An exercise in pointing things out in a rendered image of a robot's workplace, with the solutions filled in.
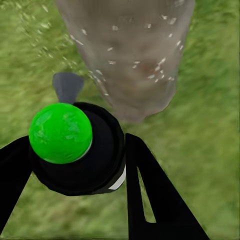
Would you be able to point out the tree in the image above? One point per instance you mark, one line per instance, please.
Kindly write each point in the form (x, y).
(127, 79)

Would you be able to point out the pesticide atomizer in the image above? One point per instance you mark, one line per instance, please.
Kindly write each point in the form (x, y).
(76, 149)

